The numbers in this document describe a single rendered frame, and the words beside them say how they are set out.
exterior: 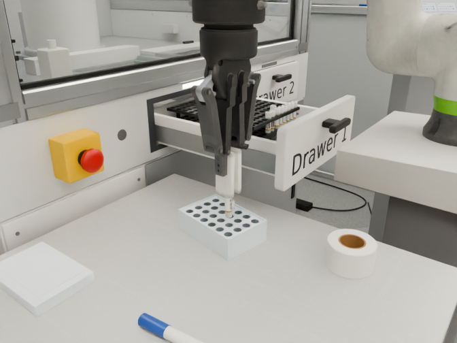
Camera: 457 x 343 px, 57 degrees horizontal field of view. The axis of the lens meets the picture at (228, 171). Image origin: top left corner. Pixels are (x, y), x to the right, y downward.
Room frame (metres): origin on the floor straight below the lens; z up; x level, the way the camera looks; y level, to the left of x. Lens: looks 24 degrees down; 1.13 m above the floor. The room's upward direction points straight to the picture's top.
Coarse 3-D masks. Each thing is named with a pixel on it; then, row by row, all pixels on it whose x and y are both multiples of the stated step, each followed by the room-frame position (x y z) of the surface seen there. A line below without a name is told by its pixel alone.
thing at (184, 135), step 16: (192, 96) 0.99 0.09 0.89; (160, 112) 0.90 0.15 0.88; (304, 112) 0.89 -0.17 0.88; (160, 128) 0.82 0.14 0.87; (176, 128) 0.80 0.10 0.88; (192, 128) 0.77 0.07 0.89; (176, 144) 0.80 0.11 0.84; (192, 144) 0.77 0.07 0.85; (256, 144) 0.68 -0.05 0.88; (272, 144) 0.66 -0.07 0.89; (256, 160) 0.68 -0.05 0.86; (272, 160) 0.66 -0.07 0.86
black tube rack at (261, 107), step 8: (184, 104) 0.90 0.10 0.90; (192, 104) 0.90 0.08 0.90; (256, 104) 0.90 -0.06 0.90; (264, 104) 0.89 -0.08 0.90; (272, 104) 0.89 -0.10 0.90; (280, 104) 0.90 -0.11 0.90; (176, 112) 0.85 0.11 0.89; (184, 112) 0.83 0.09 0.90; (192, 112) 0.84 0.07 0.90; (256, 112) 0.83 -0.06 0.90; (264, 112) 0.83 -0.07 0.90; (192, 120) 0.87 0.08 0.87; (264, 128) 0.82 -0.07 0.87; (256, 136) 0.76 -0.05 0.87; (264, 136) 0.76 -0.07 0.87; (272, 136) 0.79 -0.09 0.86
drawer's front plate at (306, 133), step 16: (352, 96) 0.85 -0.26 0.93; (320, 112) 0.73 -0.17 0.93; (336, 112) 0.78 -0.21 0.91; (352, 112) 0.85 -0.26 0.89; (288, 128) 0.64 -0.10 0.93; (304, 128) 0.68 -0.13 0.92; (320, 128) 0.73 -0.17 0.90; (288, 144) 0.64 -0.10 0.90; (304, 144) 0.68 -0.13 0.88; (320, 144) 0.74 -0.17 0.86; (336, 144) 0.80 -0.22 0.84; (288, 160) 0.64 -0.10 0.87; (320, 160) 0.74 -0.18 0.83; (288, 176) 0.64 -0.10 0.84; (304, 176) 0.69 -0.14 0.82
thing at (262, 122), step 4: (296, 108) 0.86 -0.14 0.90; (284, 112) 0.83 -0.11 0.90; (288, 112) 0.83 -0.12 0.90; (292, 112) 0.85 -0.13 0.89; (276, 116) 0.80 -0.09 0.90; (280, 116) 0.81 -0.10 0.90; (256, 120) 0.77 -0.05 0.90; (260, 120) 0.77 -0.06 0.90; (264, 120) 0.77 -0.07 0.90; (268, 120) 0.77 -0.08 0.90; (272, 120) 0.78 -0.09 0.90; (256, 124) 0.76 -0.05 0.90; (260, 124) 0.75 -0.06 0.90; (264, 124) 0.76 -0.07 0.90; (252, 128) 0.73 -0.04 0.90; (256, 128) 0.74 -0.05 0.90
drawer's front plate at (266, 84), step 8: (288, 64) 1.24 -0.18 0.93; (296, 64) 1.27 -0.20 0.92; (256, 72) 1.12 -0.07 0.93; (264, 72) 1.13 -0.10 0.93; (272, 72) 1.17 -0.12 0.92; (280, 72) 1.20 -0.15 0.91; (288, 72) 1.24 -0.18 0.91; (296, 72) 1.28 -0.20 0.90; (264, 80) 1.13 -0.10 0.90; (272, 80) 1.17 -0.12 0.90; (288, 80) 1.24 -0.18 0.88; (296, 80) 1.28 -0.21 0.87; (264, 88) 1.13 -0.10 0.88; (272, 88) 1.17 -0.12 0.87; (288, 88) 1.24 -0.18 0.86; (296, 88) 1.28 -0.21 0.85; (264, 96) 1.13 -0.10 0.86; (280, 96) 1.21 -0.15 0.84; (288, 96) 1.25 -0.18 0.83; (296, 96) 1.28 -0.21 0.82
